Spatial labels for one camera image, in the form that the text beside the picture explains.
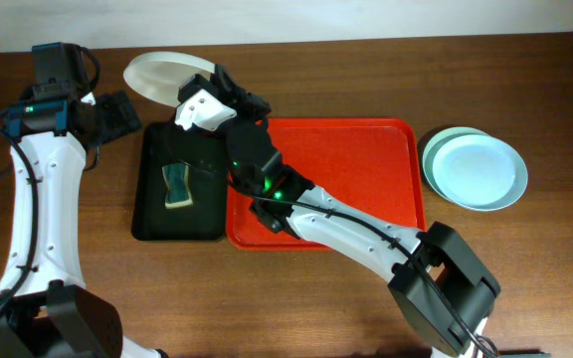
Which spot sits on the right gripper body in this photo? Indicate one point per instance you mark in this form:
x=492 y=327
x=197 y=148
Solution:
x=245 y=109

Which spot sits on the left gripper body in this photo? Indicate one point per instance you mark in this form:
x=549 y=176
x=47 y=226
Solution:
x=115 y=115

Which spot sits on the white plate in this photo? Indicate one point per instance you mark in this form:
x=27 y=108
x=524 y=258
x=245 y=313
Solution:
x=158 y=76

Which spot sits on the green and yellow sponge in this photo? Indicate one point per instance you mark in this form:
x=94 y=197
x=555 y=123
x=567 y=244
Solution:
x=176 y=179

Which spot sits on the pale green plate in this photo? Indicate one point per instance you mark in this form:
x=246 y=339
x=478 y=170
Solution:
x=434 y=144

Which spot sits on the light blue plate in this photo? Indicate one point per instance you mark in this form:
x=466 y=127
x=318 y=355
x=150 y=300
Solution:
x=480 y=172

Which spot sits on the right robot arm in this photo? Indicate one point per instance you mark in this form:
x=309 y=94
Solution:
x=442 y=288

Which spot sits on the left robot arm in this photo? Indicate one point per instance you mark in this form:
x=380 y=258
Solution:
x=45 y=307

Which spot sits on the black rectangular tray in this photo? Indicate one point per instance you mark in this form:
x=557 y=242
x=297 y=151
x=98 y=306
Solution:
x=205 y=158

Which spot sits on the red plastic tray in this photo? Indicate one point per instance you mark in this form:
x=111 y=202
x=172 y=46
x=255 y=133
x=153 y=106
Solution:
x=370 y=164

